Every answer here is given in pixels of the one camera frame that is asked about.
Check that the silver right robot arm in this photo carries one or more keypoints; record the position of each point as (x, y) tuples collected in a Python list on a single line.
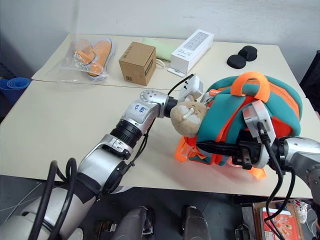
[(300, 152)]

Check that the orange shoes in plastic bag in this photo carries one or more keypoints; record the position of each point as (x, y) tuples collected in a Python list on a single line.
[(67, 67)]

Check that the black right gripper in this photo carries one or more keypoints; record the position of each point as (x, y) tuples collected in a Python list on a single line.
[(250, 150)]

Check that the white flat card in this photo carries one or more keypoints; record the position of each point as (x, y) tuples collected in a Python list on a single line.
[(177, 71)]

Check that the dark grey rounded shape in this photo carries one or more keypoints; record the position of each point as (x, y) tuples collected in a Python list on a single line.
[(136, 223), (196, 223)]

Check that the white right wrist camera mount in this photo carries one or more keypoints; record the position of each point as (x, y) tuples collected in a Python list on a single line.
[(257, 117)]

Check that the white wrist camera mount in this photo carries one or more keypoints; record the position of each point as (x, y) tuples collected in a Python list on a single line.
[(193, 86), (257, 117)]

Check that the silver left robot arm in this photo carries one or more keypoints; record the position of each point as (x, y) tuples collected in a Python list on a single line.
[(100, 162)]

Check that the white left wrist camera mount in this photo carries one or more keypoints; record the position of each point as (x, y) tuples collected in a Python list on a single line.
[(193, 86)]

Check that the brown cardboard box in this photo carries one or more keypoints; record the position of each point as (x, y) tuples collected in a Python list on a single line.
[(135, 65)]

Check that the beige plush hamster toy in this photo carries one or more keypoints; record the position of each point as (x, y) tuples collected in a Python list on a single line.
[(187, 117)]

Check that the orange and white slipper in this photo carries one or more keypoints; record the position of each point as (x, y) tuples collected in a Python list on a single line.
[(81, 53), (101, 53)]

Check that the black round foam pad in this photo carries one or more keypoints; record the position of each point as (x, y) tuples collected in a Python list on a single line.
[(236, 62), (248, 52)]

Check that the blue rolled mat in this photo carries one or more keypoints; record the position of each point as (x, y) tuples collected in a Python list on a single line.
[(15, 86)]

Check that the orange and teal backpack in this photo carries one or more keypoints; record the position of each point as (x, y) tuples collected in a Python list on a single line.
[(225, 112)]

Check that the white power strip box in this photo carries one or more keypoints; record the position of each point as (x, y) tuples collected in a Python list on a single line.
[(192, 50)]

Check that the red printed book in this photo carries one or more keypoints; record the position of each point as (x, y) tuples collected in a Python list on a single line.
[(282, 221)]

